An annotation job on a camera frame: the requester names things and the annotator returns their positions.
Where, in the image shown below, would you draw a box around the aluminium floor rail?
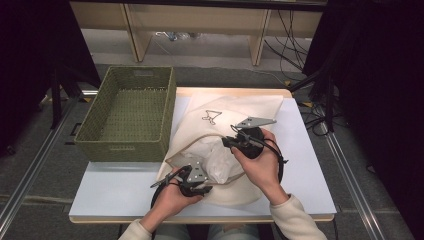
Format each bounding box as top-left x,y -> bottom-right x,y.
319,123 -> 388,240
0,89 -> 98,231

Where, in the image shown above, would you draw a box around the black floor cables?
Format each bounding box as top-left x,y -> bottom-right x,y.
298,98 -> 336,138

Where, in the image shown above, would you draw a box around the white garment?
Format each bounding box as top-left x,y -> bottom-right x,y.
181,136 -> 246,185

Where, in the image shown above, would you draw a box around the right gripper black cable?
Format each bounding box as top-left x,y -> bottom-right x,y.
229,124 -> 289,184

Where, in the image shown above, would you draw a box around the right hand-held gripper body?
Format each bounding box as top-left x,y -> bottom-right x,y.
232,116 -> 278,160

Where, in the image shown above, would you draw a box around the person's jeans legs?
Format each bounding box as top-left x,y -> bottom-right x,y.
154,223 -> 262,240

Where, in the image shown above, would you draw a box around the person's left hand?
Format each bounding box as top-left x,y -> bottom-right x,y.
151,167 -> 205,223

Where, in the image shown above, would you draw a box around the green woven basket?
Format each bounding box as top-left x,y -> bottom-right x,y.
73,65 -> 177,163

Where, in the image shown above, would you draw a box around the cream mesh laundry bag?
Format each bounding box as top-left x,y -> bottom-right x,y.
156,93 -> 285,207

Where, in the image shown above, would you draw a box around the clear plastic clutter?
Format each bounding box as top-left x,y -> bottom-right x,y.
154,30 -> 203,43

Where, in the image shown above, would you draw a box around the wooden shelf unit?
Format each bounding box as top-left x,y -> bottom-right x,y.
69,0 -> 325,67

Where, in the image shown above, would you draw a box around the grey cable tie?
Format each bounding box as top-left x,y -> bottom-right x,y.
149,177 -> 175,189

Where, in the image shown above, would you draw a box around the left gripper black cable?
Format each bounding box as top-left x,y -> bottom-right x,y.
150,165 -> 188,210

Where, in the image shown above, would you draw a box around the black curtain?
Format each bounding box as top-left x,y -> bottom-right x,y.
0,0 -> 102,156
302,0 -> 424,240

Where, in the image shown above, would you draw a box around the black metal stand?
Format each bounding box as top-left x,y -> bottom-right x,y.
49,68 -> 64,130
288,49 -> 336,133

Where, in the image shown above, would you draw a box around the person's right hand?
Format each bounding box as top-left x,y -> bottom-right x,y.
230,128 -> 285,205

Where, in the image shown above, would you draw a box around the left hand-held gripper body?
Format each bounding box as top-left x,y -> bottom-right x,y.
179,161 -> 210,198

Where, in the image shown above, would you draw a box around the bundle of black cables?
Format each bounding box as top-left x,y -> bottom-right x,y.
263,9 -> 309,73

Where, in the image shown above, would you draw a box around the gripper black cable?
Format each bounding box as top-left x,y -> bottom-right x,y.
150,165 -> 188,210
229,124 -> 289,184

